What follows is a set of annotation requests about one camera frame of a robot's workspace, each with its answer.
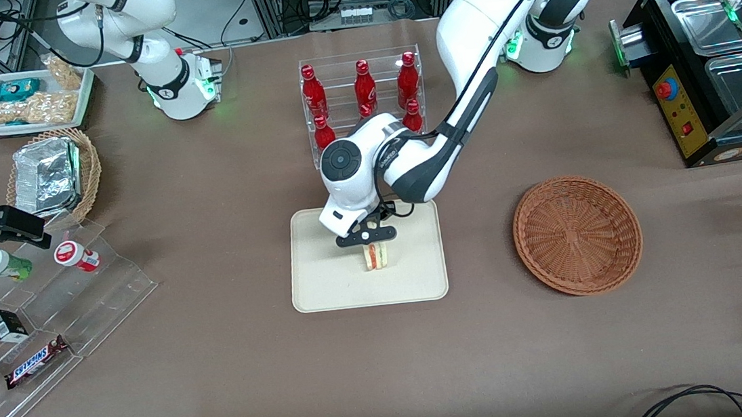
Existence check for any silver foil packet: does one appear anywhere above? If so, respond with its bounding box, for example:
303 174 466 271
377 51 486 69
9 134 87 220

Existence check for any small black box with barcode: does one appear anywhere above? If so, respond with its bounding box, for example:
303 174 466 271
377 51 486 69
0 306 30 344

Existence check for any brown round wicker basket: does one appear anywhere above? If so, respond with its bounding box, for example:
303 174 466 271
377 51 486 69
508 170 648 303

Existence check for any white snack tray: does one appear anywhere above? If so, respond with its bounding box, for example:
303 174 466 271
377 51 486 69
0 64 101 140

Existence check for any black floor cable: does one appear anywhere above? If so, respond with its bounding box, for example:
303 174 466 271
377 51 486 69
601 380 742 417

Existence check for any green lidded snack cup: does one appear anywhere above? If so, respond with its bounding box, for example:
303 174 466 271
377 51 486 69
0 244 35 284

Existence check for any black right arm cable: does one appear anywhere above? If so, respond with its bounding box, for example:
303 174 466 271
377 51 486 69
0 0 102 77

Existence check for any cream rectangular tray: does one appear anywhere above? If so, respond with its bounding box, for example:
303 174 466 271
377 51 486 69
283 195 451 315

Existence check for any black food warmer display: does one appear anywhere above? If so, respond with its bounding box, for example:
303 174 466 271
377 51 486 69
606 0 742 176

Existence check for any clear acrylic bottle rack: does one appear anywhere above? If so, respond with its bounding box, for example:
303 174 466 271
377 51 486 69
297 44 432 172

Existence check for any clear acrylic tiered stand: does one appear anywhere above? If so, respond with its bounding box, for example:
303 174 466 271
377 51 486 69
0 213 172 417

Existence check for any red lidded snack cup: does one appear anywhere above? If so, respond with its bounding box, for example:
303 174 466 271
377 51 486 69
52 237 103 276

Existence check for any light wicker basket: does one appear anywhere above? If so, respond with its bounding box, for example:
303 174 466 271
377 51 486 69
0 125 108 235

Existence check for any Snickers chocolate bar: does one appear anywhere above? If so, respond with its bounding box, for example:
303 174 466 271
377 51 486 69
1 334 74 391

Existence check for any large clear bag of nuts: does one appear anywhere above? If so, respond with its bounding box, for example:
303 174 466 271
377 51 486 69
0 89 79 130

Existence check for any triangle sandwich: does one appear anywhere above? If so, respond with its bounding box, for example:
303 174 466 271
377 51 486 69
360 239 392 273

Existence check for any teal snack packet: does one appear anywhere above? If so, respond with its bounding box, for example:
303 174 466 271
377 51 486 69
0 76 43 103

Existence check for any white power strip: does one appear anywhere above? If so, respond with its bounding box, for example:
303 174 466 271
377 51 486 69
337 3 376 28

